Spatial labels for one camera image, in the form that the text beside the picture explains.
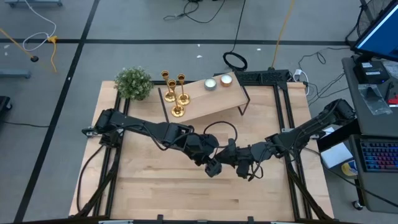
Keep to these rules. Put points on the yellow blue tape roll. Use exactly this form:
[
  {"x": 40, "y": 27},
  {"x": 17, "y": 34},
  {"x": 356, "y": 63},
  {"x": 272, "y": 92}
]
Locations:
[{"x": 348, "y": 169}]

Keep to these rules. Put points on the white candle patterned tin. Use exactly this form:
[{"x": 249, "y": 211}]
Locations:
[{"x": 210, "y": 84}]

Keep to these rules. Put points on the silver metal strip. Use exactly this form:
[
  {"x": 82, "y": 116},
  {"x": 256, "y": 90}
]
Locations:
[
  {"x": 281, "y": 222},
  {"x": 115, "y": 222}
]

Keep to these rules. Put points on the computer monitor blue screen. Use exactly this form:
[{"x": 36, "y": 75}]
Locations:
[{"x": 382, "y": 34}]

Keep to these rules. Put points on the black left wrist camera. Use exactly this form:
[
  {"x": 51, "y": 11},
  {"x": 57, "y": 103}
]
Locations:
[{"x": 214, "y": 168}]

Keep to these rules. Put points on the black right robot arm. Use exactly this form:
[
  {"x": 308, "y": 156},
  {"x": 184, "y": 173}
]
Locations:
[{"x": 311, "y": 126}]

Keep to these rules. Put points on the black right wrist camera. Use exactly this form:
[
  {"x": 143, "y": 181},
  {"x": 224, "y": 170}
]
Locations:
[{"x": 242, "y": 169}]

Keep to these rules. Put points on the small black computer box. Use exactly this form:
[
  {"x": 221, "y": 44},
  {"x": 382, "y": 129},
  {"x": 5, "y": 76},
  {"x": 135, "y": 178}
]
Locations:
[{"x": 370, "y": 71}]

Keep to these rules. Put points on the grey desk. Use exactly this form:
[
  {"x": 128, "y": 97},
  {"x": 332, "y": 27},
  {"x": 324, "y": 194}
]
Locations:
[{"x": 373, "y": 124}]

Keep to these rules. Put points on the black table edge clamp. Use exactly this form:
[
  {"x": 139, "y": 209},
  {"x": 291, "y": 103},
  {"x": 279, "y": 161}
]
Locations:
[
  {"x": 160, "y": 217},
  {"x": 250, "y": 218}
]

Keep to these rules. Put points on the black caster wheel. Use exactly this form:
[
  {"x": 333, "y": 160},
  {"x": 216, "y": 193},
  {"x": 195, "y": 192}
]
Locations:
[{"x": 357, "y": 204}]

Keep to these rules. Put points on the black floor fan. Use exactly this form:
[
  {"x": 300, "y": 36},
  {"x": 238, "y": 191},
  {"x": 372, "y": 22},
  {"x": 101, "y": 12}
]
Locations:
[{"x": 366, "y": 9}]

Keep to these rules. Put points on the white power adapter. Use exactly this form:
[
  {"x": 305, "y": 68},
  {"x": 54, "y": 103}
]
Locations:
[{"x": 298, "y": 73}]

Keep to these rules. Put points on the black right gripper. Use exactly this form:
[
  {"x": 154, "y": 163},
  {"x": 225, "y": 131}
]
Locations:
[{"x": 239, "y": 154}]

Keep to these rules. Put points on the red item on desk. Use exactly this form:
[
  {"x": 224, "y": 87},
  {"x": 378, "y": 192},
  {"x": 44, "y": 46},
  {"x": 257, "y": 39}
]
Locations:
[{"x": 393, "y": 100}]

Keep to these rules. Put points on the wooden shelf riser black legs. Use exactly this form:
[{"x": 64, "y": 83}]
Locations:
[{"x": 211, "y": 96}]

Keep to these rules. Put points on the grey metal stand foot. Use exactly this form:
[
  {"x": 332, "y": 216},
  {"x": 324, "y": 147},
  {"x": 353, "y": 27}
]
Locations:
[
  {"x": 34, "y": 3},
  {"x": 14, "y": 74}
]

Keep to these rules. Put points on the backlit rainbow keyboard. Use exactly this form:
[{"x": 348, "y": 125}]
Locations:
[{"x": 381, "y": 155}]

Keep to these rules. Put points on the artificial potted plant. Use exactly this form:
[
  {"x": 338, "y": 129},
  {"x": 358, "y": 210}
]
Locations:
[{"x": 133, "y": 82}]

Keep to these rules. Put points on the black chair base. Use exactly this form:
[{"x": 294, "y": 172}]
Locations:
[{"x": 3, "y": 104}]

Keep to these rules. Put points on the copper candle tin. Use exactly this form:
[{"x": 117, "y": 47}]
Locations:
[{"x": 226, "y": 80}]

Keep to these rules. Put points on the brass candlestick holder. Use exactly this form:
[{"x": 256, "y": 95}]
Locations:
[
  {"x": 183, "y": 99},
  {"x": 178, "y": 111},
  {"x": 170, "y": 97}
]

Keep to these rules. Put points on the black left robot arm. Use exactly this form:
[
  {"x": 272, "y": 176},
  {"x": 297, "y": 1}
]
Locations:
[{"x": 140, "y": 127}]

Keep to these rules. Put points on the black floor plug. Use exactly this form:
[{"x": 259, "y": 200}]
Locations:
[{"x": 34, "y": 58}]

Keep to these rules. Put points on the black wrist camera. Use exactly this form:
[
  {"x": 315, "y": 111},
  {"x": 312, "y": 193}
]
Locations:
[
  {"x": 214, "y": 168},
  {"x": 242, "y": 169}
]

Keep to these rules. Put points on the clear plastic bag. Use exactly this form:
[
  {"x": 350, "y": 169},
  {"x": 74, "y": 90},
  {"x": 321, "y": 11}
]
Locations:
[{"x": 374, "y": 99}]

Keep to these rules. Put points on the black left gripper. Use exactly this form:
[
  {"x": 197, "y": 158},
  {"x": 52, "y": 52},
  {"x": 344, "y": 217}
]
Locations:
[{"x": 202, "y": 147}]

